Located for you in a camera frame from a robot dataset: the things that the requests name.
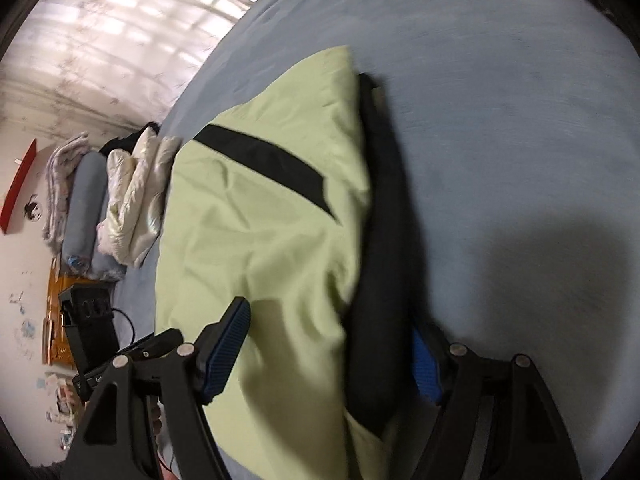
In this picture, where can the blue fleece bed blanket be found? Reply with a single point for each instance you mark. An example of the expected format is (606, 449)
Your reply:
(500, 135)

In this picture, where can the cluttered bedside shelf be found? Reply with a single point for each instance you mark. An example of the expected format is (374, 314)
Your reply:
(62, 405)

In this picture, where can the orange wooden headboard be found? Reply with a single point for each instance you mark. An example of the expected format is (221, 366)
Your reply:
(60, 320)

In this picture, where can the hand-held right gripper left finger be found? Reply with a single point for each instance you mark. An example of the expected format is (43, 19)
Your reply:
(227, 355)

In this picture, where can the folded floral quilt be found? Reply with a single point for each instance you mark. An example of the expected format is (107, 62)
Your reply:
(62, 185)

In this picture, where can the black cartoon wall sticker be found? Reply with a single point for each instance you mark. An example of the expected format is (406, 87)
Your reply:
(33, 209)

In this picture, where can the person's left hand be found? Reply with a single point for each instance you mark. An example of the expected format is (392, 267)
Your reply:
(156, 417)

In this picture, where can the green and black hooded jacket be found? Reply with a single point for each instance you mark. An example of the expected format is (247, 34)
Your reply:
(260, 240)

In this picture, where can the white leaf print curtain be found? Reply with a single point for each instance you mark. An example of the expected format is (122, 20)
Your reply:
(125, 30)

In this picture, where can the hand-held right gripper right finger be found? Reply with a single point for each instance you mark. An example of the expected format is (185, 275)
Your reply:
(425, 367)

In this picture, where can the plain blue rolled blanket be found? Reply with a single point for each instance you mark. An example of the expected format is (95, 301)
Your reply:
(82, 210)

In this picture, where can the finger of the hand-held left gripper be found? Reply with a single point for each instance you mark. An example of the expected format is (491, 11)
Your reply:
(150, 342)

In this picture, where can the cream puffer jacket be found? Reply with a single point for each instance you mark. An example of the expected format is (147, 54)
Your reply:
(135, 200)

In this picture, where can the red wall shelf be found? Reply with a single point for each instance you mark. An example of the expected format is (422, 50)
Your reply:
(17, 190)

